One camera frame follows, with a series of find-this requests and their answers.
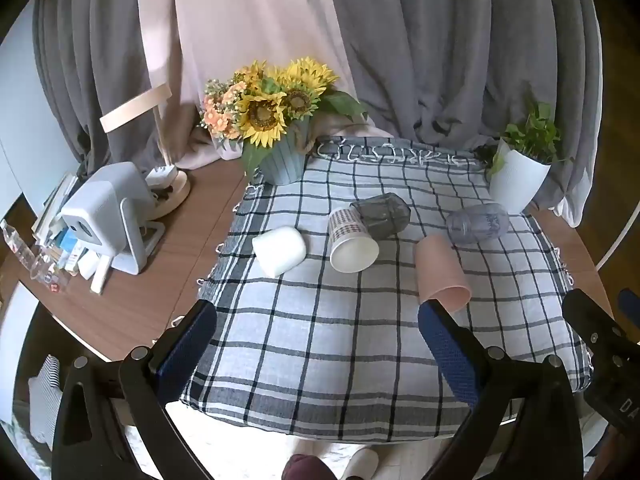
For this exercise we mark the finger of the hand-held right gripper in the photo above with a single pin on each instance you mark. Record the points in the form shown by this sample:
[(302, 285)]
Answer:
[(592, 320), (631, 305)]

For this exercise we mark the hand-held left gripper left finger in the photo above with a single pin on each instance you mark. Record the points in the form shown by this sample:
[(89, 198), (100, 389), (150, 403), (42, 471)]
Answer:
[(186, 347)]

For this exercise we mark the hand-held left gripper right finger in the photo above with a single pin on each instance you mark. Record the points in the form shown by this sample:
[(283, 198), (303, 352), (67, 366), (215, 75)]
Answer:
[(447, 355)]

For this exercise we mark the pink cup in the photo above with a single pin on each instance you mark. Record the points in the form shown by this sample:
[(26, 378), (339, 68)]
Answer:
[(441, 272)]

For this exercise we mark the white cup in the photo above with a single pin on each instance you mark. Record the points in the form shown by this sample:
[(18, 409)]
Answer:
[(278, 251)]

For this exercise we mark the clear bluish cup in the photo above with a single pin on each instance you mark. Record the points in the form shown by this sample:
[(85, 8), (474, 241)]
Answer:
[(477, 222)]

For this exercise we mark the patterned paper cup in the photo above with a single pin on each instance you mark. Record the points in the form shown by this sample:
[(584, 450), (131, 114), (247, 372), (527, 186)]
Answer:
[(351, 246)]

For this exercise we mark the grey transparent cup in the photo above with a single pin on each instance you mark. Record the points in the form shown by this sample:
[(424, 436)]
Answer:
[(382, 215)]

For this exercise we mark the white remote control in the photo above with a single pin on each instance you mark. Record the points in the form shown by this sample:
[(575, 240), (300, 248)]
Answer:
[(100, 275)]

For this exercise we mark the checked cloth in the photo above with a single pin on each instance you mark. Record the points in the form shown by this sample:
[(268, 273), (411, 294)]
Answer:
[(320, 340)]

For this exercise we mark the white slipper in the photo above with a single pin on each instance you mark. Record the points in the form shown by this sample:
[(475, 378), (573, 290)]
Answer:
[(361, 464)]

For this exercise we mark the striped cushion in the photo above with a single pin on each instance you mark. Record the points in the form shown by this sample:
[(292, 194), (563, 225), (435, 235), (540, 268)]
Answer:
[(45, 400)]

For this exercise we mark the white plant pot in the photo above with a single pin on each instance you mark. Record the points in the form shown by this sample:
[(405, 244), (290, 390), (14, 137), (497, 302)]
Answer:
[(517, 180)]

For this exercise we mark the white projector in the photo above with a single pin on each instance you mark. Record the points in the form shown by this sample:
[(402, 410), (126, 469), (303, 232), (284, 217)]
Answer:
[(102, 210)]

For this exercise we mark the person's leg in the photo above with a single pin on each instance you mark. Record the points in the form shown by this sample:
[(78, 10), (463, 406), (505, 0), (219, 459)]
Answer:
[(306, 469)]

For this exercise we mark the clear plastic bottle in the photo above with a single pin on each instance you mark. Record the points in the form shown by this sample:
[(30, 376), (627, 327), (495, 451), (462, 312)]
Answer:
[(20, 250)]

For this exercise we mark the green leafy plant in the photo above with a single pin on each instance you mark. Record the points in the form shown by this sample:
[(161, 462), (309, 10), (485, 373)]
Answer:
[(532, 135)]

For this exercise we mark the stack of books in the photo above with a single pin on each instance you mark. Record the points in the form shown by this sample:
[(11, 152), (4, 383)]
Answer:
[(52, 205)]

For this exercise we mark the grey-blue ribbed flower pot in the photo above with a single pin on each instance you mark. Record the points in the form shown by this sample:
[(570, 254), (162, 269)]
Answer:
[(285, 160)]

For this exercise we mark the white desk lamp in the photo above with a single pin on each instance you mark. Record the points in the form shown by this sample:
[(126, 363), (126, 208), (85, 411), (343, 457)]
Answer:
[(135, 105)]

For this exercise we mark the sunflower bouquet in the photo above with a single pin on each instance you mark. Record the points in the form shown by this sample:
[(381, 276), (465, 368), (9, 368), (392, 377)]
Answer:
[(270, 102)]

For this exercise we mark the grey curtain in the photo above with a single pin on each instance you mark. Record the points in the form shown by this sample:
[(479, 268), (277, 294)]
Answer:
[(95, 35), (450, 45)]

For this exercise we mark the pink curtain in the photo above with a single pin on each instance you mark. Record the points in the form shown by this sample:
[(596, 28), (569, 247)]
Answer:
[(240, 20)]

